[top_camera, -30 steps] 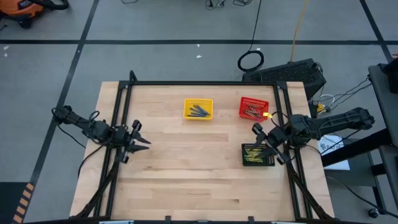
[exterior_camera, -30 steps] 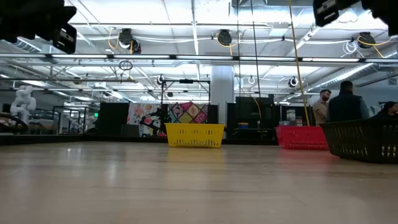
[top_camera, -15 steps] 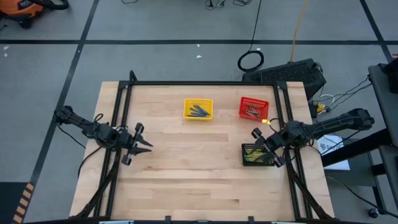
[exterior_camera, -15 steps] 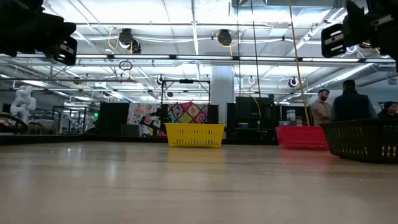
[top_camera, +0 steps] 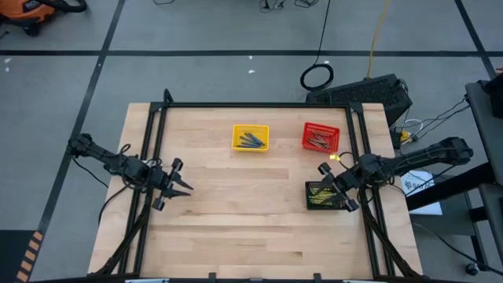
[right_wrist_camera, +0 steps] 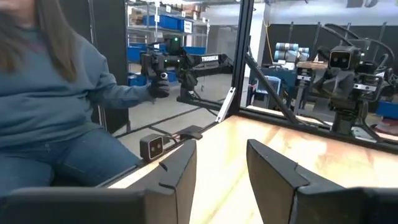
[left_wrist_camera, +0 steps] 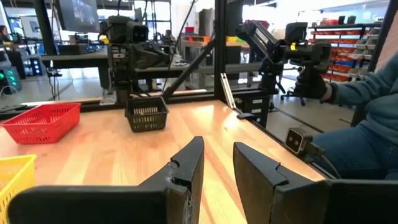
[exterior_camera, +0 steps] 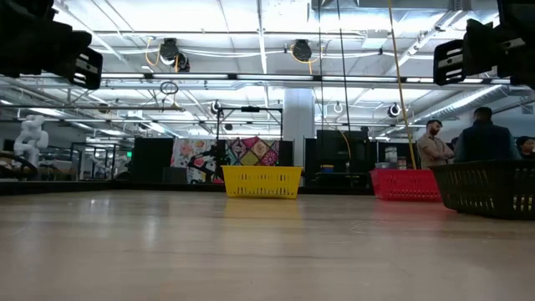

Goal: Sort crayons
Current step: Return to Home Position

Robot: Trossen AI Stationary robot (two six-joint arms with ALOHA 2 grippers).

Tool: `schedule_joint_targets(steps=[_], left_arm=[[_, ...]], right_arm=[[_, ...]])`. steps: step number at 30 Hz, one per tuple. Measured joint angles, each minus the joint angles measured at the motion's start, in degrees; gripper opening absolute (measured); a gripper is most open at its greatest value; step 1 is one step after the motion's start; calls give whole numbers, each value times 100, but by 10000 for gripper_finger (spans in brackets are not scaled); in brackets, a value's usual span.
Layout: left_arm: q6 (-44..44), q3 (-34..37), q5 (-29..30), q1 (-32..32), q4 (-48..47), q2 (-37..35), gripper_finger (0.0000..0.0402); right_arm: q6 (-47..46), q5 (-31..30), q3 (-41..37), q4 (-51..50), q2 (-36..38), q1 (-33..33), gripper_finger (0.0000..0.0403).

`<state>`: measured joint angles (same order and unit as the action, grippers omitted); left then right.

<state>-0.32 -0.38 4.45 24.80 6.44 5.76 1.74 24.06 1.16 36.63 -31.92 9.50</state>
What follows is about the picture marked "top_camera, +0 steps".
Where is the white paper sign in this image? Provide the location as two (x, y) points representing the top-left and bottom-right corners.
(400, 169), (444, 216)

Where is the black cable bundle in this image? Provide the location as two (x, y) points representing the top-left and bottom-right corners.
(408, 97), (471, 142)

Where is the black desk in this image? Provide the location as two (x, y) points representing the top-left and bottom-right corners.
(464, 68), (503, 252)

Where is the red plastic basket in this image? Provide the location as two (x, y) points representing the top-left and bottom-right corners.
(301, 122), (341, 155)

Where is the black floor cable tangle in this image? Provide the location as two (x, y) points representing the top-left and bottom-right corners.
(259, 0), (319, 9)

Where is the black computer case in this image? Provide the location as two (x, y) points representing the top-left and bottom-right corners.
(305, 73), (414, 127)

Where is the orange shop vacuum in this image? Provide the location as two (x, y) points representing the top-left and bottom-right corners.
(0, 0), (88, 37)

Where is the black hanging cable with coil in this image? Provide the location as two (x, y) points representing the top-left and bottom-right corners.
(299, 0), (335, 93)

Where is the black right gripper cable loop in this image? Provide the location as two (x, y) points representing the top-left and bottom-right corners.
(337, 151), (357, 166)

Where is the black plastic basket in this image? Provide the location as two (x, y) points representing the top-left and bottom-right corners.
(304, 180), (348, 211)

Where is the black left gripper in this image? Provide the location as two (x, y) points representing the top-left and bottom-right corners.
(149, 157), (195, 211)

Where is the black left arm base cable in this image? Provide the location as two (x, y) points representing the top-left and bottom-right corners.
(71, 155), (133, 224)

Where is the black metal stand beam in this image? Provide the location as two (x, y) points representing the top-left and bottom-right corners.
(406, 162), (497, 212)

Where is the yellow plastic basket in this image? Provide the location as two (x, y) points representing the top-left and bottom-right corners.
(231, 123), (271, 153)

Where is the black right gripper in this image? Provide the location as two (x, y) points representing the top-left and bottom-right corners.
(316, 162), (361, 214)

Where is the white cable loop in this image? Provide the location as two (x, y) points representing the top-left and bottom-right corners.
(401, 117), (424, 134)

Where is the yellow hanging cable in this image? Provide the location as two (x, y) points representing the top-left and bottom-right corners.
(365, 0), (392, 79)

